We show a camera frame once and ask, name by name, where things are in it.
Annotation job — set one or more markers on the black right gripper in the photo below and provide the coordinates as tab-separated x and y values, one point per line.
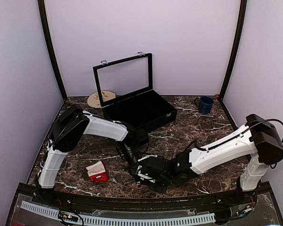
161	189

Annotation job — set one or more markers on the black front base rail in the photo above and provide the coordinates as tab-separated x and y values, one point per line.
84	202

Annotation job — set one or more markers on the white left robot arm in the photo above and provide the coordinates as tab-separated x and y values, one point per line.
67	130

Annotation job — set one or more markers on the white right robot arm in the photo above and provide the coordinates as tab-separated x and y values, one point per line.
257	137

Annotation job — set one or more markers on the black left frame post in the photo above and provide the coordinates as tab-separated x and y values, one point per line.
50	48

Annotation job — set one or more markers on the red and white sock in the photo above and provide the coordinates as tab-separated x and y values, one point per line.
97	172

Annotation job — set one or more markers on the black frame post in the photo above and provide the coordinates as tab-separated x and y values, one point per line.
50	48
235	47

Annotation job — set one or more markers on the white slotted cable duct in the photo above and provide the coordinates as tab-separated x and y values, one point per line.
119	218

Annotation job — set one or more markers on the black compartment display box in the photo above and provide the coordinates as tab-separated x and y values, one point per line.
125	90

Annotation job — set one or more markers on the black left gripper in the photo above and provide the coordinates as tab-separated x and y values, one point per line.
131	168

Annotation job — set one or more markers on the black right frame post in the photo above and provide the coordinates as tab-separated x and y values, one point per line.
235	47

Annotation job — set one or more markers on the blue enamel mug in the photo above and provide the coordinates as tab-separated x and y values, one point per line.
204	104

